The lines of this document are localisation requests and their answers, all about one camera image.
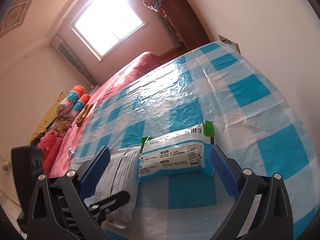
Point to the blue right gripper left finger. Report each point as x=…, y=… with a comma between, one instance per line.
x=92, y=170

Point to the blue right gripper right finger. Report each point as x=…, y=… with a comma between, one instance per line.
x=225, y=172

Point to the green white wipes pack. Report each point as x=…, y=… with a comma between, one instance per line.
x=182, y=151

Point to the small white blue carton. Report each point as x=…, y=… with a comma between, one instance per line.
x=70, y=154

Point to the grey plastic mailer bag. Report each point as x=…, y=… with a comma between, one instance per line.
x=121, y=174

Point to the brown crumpled wrapper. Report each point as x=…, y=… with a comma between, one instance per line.
x=80, y=119

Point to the rolled colourful blanket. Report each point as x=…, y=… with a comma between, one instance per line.
x=70, y=107

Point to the blue checkered tablecloth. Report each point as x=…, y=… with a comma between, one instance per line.
x=253, y=123

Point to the pink bed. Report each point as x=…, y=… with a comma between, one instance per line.
x=71, y=134

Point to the grey curtain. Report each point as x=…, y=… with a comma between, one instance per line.
x=61, y=46

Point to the window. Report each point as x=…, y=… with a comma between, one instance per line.
x=104, y=24

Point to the brown wooden cabinet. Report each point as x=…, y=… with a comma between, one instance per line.
x=184, y=23

